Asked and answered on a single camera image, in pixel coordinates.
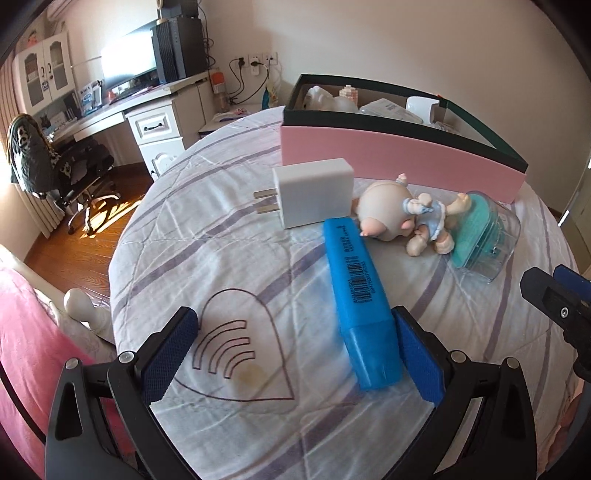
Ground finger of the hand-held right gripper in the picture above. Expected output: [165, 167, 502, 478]
[521, 264, 591, 339]

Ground small baby doll figure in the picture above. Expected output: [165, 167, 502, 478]
[353, 173, 472, 257]

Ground white bedpost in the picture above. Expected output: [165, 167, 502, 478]
[64, 288, 112, 345]

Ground pink box with dark rim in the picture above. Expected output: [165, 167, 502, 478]
[280, 73, 529, 205]

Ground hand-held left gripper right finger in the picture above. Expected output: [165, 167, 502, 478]
[392, 305, 550, 480]

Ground blue white card stand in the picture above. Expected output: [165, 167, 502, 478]
[78, 80, 103, 116]

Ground white radiator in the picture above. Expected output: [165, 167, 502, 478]
[18, 185, 64, 239]

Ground black speaker box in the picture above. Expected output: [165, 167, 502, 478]
[159, 0, 199, 19]

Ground pale pink floral quilt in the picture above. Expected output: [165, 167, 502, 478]
[556, 383, 591, 462]

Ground white glass door cabinet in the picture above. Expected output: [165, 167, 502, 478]
[13, 34, 75, 117]

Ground orange cap bottle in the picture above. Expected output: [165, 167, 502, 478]
[210, 70, 228, 112]

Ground white rounded figurine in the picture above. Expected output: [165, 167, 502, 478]
[305, 85, 359, 114]

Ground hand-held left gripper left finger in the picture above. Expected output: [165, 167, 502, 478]
[45, 305, 200, 480]

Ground office chair with black jacket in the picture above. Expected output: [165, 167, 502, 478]
[6, 114, 122, 236]

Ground blue highlighter pen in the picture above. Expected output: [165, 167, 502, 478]
[322, 216, 404, 393]

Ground bright pink blanket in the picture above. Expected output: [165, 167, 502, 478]
[0, 265, 122, 480]

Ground wall sockets with plugs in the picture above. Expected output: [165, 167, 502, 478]
[231, 52, 280, 77]

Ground teal clear tape dispenser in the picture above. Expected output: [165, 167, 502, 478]
[450, 189, 522, 282]

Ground computer monitor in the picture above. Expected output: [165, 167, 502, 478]
[99, 18, 160, 94]

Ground white desk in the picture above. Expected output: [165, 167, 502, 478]
[44, 69, 221, 169]

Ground white plug charger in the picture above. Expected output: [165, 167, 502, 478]
[252, 158, 356, 230]

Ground black computer tower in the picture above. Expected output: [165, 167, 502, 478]
[151, 17, 208, 85]

